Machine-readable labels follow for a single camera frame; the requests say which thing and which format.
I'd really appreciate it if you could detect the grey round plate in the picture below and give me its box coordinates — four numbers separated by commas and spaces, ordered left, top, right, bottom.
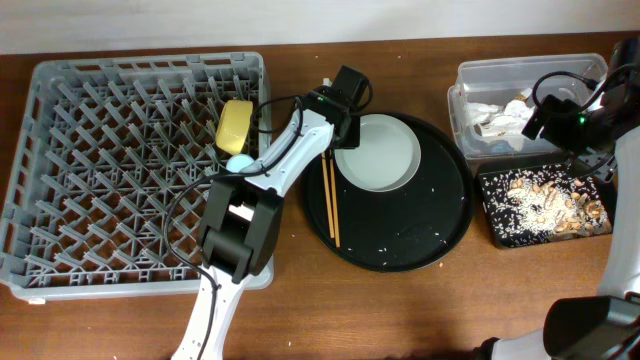
334, 114, 422, 192

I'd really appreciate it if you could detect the white paper napkin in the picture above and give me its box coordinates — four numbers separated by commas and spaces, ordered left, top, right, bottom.
466, 88, 534, 151

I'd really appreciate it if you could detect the wooden chopstick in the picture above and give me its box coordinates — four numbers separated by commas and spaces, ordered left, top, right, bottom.
321, 151, 335, 240
328, 150, 341, 248

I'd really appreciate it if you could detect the food scraps and rice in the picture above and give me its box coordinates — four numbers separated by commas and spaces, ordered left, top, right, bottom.
484, 169, 612, 241

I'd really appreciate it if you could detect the yellow bowl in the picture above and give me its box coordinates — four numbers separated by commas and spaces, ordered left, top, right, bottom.
215, 100, 253, 155

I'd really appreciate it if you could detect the light blue cup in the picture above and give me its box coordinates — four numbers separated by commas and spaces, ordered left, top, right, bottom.
225, 154, 254, 173

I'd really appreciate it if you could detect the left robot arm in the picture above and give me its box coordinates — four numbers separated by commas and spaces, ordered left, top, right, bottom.
173, 66, 373, 359

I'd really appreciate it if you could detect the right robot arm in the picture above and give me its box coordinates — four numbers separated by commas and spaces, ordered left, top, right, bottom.
472, 38, 639, 359

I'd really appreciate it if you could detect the clear plastic waste bin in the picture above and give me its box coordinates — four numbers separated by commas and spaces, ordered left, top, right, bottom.
447, 53, 608, 162

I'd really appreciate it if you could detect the grey plastic dishwasher rack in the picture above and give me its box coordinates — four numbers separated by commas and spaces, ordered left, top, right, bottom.
1, 52, 270, 304

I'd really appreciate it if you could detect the black rectangular tray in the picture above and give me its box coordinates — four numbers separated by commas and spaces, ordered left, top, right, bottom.
475, 158, 619, 250

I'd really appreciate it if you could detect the round black serving tray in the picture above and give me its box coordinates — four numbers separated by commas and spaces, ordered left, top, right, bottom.
301, 112, 474, 272

